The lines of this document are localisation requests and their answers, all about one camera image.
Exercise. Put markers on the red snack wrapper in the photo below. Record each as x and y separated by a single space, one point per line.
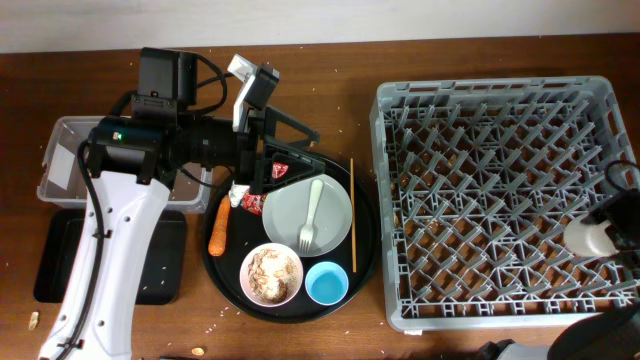
255 203

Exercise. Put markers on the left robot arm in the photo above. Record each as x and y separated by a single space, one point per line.
129 163

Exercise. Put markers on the round black tray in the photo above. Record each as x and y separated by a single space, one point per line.
245 231

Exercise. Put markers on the white plastic fork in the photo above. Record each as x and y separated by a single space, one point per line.
307 230

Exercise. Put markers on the crumpled white tissue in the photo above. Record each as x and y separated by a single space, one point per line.
237 193

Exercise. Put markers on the black rectangular tray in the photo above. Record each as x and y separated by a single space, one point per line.
161 276

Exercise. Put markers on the white cup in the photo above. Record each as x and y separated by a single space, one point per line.
585 237

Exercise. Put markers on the grey dishwasher rack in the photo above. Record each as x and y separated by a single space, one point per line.
477 181

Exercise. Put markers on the blue cup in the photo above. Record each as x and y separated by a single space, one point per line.
326 283

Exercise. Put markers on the peanut on table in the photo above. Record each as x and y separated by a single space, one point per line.
33 321

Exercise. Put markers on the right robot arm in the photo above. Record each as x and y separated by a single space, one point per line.
610 335

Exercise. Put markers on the clear plastic bin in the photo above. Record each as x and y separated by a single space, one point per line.
62 183

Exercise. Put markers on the wooden chopstick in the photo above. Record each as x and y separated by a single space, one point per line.
353 212

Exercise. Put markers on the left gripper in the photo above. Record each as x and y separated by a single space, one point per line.
251 170

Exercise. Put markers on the orange carrot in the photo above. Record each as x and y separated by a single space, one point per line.
218 239

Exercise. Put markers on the pink bowl with food scraps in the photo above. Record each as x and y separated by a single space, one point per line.
271 275

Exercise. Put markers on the grey plate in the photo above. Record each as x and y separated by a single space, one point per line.
285 213

